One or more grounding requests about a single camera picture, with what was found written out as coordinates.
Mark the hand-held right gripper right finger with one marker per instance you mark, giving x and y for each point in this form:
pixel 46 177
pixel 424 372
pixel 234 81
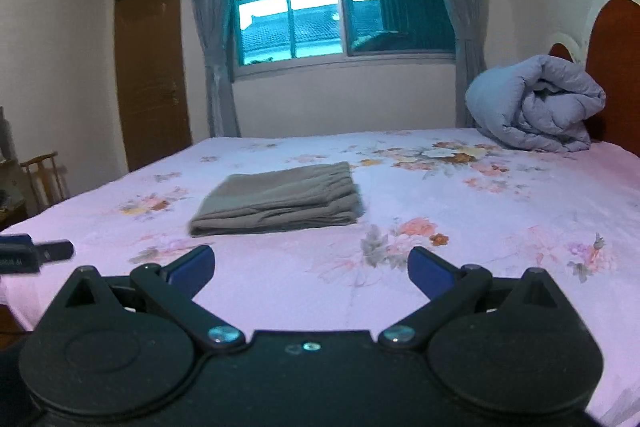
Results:
pixel 429 269

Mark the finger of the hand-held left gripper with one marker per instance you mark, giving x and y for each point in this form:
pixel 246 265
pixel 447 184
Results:
pixel 57 250

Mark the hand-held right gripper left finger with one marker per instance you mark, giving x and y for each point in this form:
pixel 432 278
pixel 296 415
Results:
pixel 192 266

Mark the khaki pants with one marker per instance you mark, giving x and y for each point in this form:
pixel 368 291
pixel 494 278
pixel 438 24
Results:
pixel 280 199

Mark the floral pink bed sheet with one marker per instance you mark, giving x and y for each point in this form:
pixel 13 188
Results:
pixel 475 217

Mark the wooden chair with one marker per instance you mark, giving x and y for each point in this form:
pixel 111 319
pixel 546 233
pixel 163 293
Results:
pixel 42 179

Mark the grey-blue rolled quilt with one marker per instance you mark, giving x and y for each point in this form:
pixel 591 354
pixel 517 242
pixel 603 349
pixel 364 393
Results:
pixel 530 107

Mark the brown wooden door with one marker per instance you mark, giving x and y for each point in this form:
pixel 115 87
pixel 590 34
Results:
pixel 150 72

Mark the grey curtain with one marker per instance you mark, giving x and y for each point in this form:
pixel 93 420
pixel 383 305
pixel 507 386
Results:
pixel 212 32
pixel 457 7

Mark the wooden headboard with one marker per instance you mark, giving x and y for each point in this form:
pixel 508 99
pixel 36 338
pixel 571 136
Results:
pixel 620 57

